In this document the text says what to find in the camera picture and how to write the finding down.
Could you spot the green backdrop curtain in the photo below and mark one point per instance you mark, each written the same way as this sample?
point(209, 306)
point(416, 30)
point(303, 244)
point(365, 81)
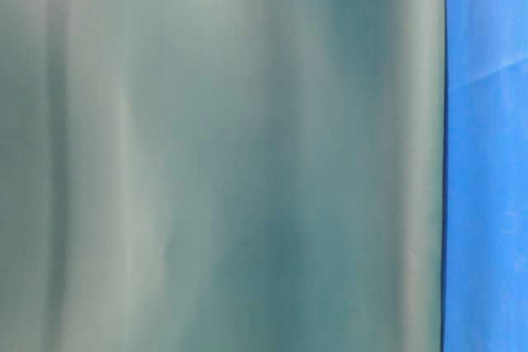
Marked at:
point(221, 175)

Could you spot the blue table mat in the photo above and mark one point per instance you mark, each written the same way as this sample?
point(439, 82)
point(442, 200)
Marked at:
point(486, 176)

